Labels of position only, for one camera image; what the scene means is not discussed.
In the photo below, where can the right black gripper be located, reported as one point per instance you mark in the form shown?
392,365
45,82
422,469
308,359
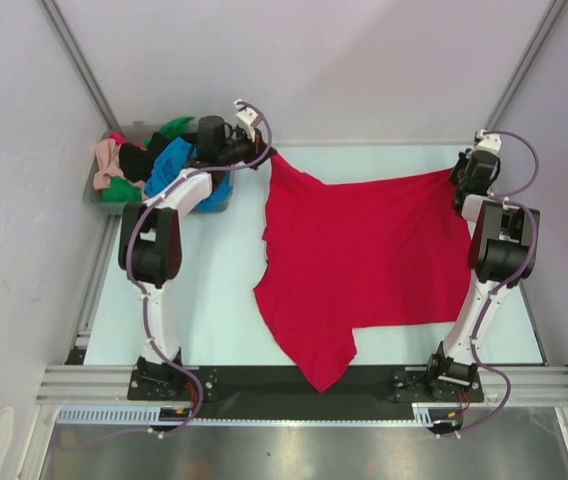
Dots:
465,160

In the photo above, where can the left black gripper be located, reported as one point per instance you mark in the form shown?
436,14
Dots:
256,148

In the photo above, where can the red t shirt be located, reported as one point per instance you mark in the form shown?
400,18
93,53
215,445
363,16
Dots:
343,257

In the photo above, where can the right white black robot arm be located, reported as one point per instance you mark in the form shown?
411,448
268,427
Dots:
502,253

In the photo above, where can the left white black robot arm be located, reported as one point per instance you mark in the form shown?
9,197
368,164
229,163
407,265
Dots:
190,173

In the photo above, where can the blue t shirt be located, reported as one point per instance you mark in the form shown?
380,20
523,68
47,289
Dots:
169,164

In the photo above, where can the black t shirt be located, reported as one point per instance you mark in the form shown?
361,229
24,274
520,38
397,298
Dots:
137,163

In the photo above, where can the green t shirt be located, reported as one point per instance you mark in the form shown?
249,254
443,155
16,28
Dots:
123,190

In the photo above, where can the beige pink t shirt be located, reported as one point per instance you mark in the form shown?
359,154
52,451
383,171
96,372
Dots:
108,167

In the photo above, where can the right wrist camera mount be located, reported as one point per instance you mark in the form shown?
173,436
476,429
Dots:
484,141

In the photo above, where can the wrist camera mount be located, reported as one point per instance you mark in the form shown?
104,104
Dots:
484,141
246,118

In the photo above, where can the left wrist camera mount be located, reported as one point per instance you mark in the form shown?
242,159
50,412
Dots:
246,118

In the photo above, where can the aluminium rail frame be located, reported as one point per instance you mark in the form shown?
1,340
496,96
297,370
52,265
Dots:
531,386

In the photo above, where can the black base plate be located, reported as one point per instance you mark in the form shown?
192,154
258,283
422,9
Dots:
273,393

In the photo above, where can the white slotted cable duct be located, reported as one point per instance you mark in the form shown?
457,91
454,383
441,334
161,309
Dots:
155,416

